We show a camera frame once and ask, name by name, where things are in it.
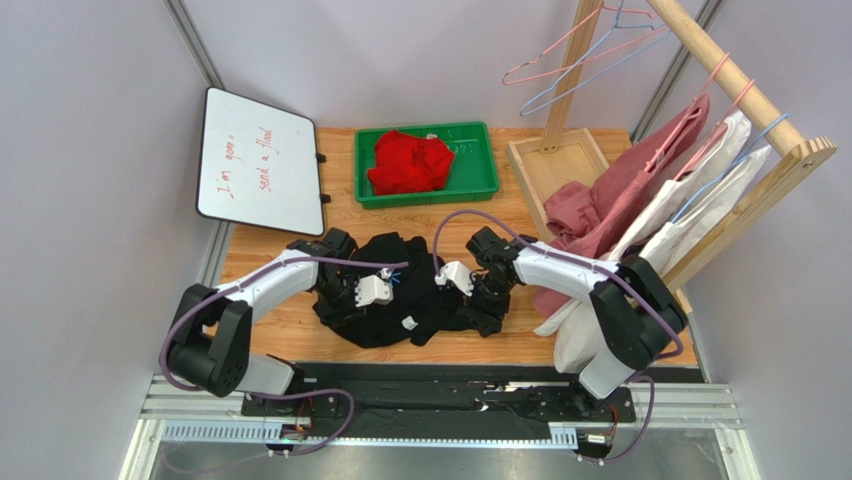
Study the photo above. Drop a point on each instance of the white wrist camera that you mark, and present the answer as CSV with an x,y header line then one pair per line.
x,y
456,274
374,289

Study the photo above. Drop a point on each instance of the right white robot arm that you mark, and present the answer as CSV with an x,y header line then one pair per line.
x,y
630,304

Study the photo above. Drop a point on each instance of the pink wire hanger empty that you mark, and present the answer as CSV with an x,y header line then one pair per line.
x,y
566,50

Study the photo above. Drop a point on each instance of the hanging pink t shirt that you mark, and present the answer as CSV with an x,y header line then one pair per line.
x,y
589,221

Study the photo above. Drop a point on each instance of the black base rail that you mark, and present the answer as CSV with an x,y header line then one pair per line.
x,y
444,402

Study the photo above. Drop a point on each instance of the aluminium frame rail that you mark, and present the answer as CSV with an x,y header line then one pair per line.
x,y
686,426

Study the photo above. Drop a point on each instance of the black t shirt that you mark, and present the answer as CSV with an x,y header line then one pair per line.
x,y
420,308

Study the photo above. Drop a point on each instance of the green plastic tray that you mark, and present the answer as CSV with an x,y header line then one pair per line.
x,y
473,176

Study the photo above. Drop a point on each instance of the white whiteboard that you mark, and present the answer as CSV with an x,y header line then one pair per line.
x,y
259,165

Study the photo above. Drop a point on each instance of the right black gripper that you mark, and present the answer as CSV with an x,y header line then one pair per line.
x,y
485,311

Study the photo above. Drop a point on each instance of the wooden clothes rack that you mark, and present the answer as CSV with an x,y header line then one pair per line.
x,y
799,156

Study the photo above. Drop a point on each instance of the hanging white t shirt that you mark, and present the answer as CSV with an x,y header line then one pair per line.
x,y
657,196
579,346

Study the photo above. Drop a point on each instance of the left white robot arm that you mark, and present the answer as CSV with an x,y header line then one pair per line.
x,y
207,347

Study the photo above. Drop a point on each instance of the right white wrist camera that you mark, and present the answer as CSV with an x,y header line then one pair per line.
x,y
456,274

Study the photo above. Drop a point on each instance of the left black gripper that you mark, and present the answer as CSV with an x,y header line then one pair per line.
x,y
338,316

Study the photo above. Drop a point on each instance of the blue wire hanger empty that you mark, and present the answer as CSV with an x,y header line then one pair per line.
x,y
619,34

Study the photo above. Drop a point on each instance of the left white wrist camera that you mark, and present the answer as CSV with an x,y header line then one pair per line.
x,y
374,289

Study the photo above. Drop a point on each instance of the red t shirt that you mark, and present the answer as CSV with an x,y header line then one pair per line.
x,y
406,164

